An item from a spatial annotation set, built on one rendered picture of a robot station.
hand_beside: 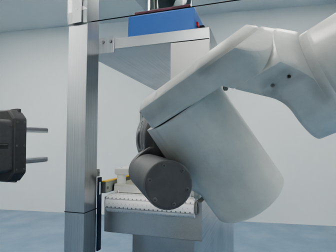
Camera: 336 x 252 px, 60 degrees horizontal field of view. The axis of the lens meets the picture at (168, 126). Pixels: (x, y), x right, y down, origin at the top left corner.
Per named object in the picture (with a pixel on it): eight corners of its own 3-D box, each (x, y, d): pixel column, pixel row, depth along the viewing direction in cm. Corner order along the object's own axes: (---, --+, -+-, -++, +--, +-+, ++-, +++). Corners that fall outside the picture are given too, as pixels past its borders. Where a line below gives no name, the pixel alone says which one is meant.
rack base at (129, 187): (210, 184, 102) (210, 177, 102) (195, 196, 78) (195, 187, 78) (145, 181, 109) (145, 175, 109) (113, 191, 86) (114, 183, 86)
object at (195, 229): (202, 241, 75) (201, 202, 76) (103, 231, 84) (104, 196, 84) (239, 181, 198) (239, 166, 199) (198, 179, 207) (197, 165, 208)
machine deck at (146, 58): (209, 42, 74) (209, 26, 74) (81, 56, 85) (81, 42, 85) (233, 87, 132) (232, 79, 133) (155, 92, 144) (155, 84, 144)
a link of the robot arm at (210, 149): (187, 82, 32) (234, 53, 21) (240, 158, 34) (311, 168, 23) (103, 144, 30) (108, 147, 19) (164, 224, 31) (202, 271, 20)
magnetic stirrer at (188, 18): (200, 32, 78) (199, -1, 78) (127, 41, 84) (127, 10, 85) (212, 54, 97) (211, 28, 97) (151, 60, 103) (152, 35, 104)
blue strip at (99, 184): (98, 251, 80) (99, 177, 81) (95, 251, 80) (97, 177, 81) (101, 249, 81) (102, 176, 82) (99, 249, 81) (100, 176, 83)
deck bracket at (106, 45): (113, 52, 81) (113, 36, 81) (97, 53, 83) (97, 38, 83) (114, 52, 82) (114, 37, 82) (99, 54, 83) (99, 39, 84)
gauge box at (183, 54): (210, 116, 72) (210, 38, 74) (170, 117, 76) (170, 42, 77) (222, 123, 93) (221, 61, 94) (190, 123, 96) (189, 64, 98)
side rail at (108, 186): (105, 193, 82) (105, 181, 82) (100, 193, 82) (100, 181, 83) (200, 164, 207) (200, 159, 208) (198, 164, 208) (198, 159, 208)
